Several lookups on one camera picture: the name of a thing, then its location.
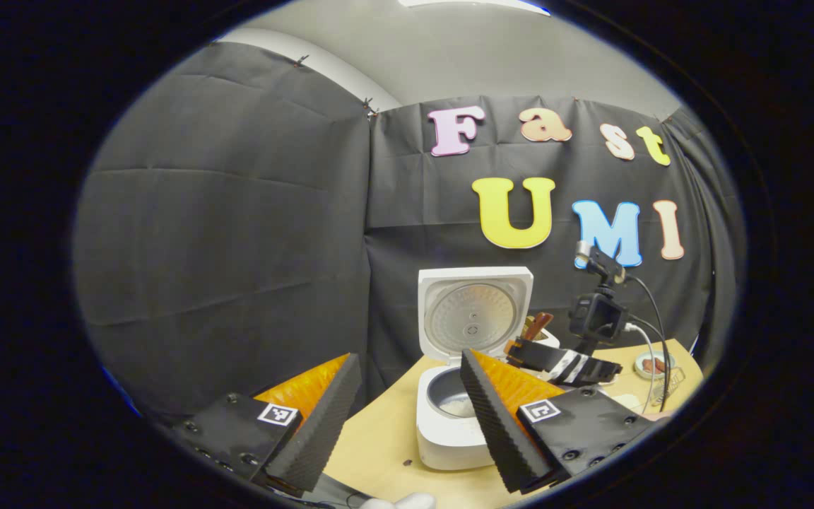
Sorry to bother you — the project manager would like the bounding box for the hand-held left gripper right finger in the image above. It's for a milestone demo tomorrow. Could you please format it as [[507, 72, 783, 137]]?
[[460, 348, 662, 494]]

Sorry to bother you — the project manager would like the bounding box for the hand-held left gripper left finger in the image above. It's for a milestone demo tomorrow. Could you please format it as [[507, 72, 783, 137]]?
[[167, 352, 363, 493]]

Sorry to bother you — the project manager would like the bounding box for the white rice cooker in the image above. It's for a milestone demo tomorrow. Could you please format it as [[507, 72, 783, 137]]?
[[415, 266, 535, 471]]

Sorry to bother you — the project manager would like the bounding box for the pale green plate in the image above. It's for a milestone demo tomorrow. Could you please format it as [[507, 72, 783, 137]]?
[[635, 351, 676, 380]]

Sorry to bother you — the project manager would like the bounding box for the black backdrop cloth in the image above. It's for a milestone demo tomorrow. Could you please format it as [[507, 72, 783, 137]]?
[[71, 41, 743, 425]]

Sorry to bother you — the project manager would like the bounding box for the large ceiling light panel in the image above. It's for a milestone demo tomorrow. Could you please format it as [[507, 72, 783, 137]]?
[[399, 0, 550, 15]]

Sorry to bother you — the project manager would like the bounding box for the black cable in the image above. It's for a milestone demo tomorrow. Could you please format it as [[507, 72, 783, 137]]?
[[623, 274, 672, 412], [626, 315, 668, 354]]

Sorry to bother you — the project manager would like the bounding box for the white cable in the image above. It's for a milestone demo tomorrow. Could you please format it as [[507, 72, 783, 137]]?
[[625, 324, 656, 407]]

